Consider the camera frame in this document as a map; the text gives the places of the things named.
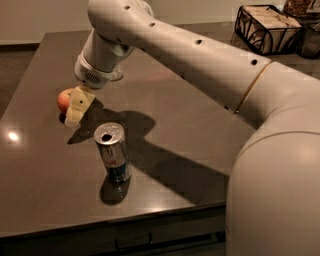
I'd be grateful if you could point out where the silver blue redbull can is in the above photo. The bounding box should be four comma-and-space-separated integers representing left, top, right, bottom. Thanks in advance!
94, 122, 131, 183

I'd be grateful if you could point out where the clear plastic water bottle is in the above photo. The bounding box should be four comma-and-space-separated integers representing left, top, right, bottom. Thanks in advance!
112, 65, 124, 81

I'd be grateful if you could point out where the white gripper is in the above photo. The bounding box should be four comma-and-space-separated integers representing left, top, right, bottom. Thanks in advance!
65, 54, 113, 127

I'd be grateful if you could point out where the black drawer handle left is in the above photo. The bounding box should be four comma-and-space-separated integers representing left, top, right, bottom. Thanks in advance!
114, 232, 153, 253

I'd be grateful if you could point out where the black wire napkin basket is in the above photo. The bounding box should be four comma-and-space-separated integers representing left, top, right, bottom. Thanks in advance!
234, 5, 302, 55

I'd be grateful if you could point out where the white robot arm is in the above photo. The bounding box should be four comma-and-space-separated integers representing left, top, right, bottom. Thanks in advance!
75, 0, 320, 256

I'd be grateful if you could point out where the red apple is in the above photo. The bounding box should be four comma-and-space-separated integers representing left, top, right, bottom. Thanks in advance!
57, 88, 74, 114

